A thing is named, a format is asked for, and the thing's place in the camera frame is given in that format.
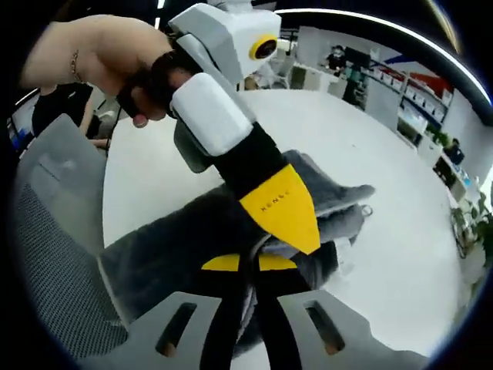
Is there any grey towel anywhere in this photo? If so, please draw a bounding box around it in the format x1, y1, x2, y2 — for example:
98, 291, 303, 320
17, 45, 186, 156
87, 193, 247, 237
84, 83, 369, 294
98, 149, 377, 358

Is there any person's left hand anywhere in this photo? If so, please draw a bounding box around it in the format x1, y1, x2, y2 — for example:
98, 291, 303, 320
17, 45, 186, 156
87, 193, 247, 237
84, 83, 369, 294
79, 14, 189, 129

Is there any black monitor on stand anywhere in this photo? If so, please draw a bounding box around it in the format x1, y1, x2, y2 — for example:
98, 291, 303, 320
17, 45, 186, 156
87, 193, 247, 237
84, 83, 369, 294
344, 45, 371, 71

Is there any person's dark clothing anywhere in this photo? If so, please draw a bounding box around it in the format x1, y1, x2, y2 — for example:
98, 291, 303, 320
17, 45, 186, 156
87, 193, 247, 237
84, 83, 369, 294
32, 82, 96, 138

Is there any grey office chair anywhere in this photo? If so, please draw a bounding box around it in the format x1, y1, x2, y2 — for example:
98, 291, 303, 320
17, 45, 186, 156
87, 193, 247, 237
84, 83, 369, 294
11, 113, 130, 362

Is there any small green plant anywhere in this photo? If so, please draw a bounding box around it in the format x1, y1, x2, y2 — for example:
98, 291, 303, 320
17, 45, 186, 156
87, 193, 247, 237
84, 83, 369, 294
425, 126, 450, 147

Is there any curved ceiling light strip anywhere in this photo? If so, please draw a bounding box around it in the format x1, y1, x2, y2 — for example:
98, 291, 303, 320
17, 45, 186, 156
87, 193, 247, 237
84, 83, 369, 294
275, 7, 493, 107

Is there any green potted plant white pot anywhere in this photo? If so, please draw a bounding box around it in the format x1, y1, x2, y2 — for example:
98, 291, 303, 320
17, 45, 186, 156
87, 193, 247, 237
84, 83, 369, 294
450, 190, 493, 260

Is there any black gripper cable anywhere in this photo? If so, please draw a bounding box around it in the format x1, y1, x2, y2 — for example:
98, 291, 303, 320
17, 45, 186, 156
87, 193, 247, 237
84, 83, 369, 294
103, 98, 128, 155

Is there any gold bracelet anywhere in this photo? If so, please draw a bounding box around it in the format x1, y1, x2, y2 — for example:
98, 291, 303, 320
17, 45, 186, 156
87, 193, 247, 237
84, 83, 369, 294
69, 49, 85, 84

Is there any wall shelf of white boxes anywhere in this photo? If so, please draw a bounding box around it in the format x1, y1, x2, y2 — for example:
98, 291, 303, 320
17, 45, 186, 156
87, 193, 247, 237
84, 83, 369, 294
369, 48, 455, 130

